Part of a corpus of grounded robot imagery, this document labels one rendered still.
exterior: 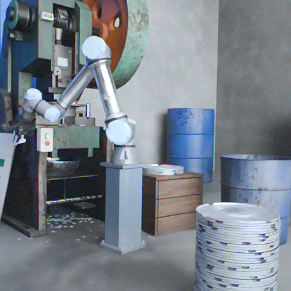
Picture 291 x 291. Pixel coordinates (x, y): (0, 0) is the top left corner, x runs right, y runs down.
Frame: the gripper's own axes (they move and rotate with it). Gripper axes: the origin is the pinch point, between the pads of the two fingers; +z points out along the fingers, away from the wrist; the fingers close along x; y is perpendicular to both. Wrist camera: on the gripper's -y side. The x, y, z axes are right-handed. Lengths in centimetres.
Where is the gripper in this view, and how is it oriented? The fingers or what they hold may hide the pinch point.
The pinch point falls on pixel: (13, 143)
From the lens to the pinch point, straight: 207.2
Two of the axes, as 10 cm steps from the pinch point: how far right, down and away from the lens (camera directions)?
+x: -5.0, -6.9, 5.3
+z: -4.4, 7.3, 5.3
